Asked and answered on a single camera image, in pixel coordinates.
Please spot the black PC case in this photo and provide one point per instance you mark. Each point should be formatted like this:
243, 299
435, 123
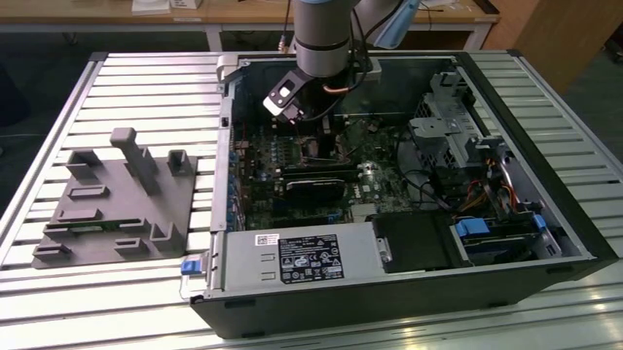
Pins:
341, 310

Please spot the white box black print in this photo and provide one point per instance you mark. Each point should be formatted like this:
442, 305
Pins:
186, 3

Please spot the wooden desk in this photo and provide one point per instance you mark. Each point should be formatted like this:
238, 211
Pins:
234, 14

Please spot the blue plastic clip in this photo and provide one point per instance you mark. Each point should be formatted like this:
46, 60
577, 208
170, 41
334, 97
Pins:
538, 223

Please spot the wooden cabinet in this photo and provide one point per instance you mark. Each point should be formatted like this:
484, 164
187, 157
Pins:
560, 36

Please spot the black plastic shroud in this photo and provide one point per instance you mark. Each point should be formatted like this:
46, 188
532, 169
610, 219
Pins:
414, 240

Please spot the black expansion slot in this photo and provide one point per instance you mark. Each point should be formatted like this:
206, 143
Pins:
322, 169

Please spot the small silver heatsink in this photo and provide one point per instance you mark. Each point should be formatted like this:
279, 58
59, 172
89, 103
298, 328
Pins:
362, 212

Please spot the silver square CPU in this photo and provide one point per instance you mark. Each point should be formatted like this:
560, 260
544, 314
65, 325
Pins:
310, 146

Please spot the CPU socket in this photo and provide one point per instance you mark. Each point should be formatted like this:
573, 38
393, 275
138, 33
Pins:
342, 148

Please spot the grey metal drive cage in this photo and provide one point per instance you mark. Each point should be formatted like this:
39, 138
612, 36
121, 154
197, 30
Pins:
438, 135

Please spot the white cardboard box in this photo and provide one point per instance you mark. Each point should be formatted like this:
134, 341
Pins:
151, 6

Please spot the grey power supply unit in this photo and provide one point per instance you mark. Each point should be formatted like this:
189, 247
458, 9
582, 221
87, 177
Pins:
243, 262

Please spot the silver coin battery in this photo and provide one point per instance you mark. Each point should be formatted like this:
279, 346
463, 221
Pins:
373, 127

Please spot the blue disk carrier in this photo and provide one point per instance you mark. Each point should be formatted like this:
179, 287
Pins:
473, 226

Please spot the green motherboard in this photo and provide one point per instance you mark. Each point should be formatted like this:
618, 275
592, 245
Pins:
379, 182

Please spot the grey parts rack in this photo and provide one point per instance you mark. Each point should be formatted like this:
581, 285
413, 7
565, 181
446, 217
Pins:
113, 204

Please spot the black graphics card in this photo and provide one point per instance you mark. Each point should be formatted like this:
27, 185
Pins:
314, 189

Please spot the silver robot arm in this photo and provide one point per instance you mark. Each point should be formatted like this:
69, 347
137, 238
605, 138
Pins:
322, 36

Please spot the blue case latch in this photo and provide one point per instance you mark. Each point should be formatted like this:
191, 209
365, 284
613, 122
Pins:
191, 265

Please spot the pale blue teach pendant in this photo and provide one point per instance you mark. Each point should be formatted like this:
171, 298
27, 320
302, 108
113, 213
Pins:
397, 25

